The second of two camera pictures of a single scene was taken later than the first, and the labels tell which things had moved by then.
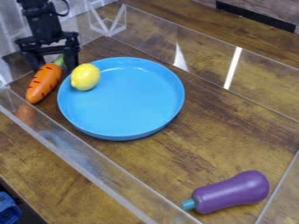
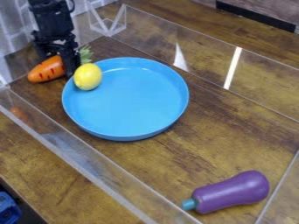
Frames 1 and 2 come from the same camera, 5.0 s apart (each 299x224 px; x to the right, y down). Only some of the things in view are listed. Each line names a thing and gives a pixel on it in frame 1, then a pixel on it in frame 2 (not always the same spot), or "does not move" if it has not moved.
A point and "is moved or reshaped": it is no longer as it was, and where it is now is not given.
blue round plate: [134, 103] does not move
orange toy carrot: [45, 80] is moved or reshaped
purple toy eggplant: [247, 186] does not move
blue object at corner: [10, 210] does not move
